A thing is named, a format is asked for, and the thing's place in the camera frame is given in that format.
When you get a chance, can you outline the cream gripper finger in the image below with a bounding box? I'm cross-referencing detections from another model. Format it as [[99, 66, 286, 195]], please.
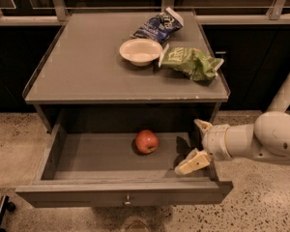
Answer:
[[174, 148, 212, 175], [194, 119, 213, 137]]

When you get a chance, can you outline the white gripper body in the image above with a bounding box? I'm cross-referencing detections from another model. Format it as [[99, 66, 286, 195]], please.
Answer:
[[202, 125, 231, 160]]

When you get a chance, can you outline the red apple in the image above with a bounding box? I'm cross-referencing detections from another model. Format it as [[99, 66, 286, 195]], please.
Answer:
[[135, 130, 160, 154]]

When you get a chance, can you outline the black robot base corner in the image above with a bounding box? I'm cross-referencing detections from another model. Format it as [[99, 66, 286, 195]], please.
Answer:
[[0, 195, 16, 232]]

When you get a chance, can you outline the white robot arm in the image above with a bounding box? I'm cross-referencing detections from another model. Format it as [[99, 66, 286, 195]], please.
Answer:
[[175, 73, 290, 175]]

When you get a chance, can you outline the small metal drawer knob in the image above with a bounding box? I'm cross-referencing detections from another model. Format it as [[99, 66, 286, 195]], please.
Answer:
[[124, 195, 132, 206]]

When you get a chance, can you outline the open grey top drawer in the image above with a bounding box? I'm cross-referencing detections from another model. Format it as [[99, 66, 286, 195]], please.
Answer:
[[15, 122, 234, 209]]

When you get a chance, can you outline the grey cabinet counter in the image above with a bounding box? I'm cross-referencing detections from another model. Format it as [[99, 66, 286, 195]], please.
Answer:
[[23, 12, 230, 130]]

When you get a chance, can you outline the green chip bag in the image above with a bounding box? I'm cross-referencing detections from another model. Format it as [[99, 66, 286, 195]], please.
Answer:
[[159, 44, 224, 81]]

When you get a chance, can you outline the white round bowl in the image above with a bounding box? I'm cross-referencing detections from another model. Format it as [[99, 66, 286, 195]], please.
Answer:
[[119, 39, 162, 67]]

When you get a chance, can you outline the blue chip bag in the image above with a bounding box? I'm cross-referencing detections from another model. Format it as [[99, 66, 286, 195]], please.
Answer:
[[131, 7, 184, 44]]

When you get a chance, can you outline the metal railing frame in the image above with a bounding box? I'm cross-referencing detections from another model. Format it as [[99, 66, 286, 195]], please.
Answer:
[[0, 0, 290, 25]]

